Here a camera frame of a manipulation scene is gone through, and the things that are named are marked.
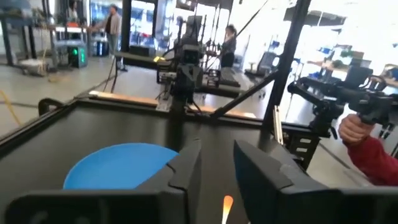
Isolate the wooden table board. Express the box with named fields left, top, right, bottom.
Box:
left=88, top=90, right=257, bottom=119

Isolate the black frame post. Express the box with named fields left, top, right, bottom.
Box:
left=262, top=0, right=313, bottom=128

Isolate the green-lit machine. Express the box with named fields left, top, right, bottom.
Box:
left=67, top=45, right=90, bottom=69

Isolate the black diagonal frame brace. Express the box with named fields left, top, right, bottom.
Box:
left=210, top=71, right=279, bottom=119

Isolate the black table frame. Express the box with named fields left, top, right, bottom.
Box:
left=0, top=93, right=321, bottom=170

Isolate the person's hand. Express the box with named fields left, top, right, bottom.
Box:
left=338, top=113, right=376, bottom=146

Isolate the black office chair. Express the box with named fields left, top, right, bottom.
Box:
left=245, top=51, right=277, bottom=77

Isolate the yellow cable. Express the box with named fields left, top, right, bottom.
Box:
left=0, top=89, right=22, bottom=126

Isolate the person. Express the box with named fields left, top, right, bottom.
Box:
left=88, top=4, right=123, bottom=58
left=68, top=0, right=80, bottom=23
left=218, top=24, right=239, bottom=68

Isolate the black coiled cable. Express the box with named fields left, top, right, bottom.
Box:
left=37, top=97, right=65, bottom=116

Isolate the black background table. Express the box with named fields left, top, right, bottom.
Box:
left=114, top=51, right=175, bottom=70

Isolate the blue round plate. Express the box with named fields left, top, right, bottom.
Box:
left=63, top=142, right=180, bottom=190

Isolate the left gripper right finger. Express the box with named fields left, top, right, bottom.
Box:
left=233, top=140, right=329, bottom=224

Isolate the black building column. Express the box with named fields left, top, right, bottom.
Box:
left=120, top=0, right=133, bottom=53

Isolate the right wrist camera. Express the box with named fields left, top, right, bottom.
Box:
left=182, top=44, right=201, bottom=65

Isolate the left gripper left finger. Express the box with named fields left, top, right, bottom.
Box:
left=136, top=139, right=203, bottom=224

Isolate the black leader arm handle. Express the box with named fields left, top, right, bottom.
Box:
left=287, top=64, right=398, bottom=140

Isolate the metal spoon with orange handle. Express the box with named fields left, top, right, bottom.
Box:
left=221, top=195, right=234, bottom=224

